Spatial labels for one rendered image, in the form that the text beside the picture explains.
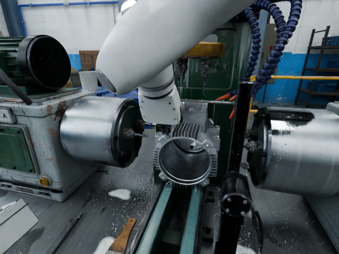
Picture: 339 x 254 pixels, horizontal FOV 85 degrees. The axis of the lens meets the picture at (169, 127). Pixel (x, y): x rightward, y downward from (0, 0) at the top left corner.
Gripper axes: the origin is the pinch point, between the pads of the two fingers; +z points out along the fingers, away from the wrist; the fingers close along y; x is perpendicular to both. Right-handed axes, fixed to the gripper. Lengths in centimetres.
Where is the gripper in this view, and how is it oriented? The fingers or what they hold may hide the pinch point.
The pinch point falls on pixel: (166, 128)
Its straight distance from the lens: 55.0
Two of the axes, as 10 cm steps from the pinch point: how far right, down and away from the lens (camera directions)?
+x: 2.1, -7.7, 6.0
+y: 9.7, 0.9, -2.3
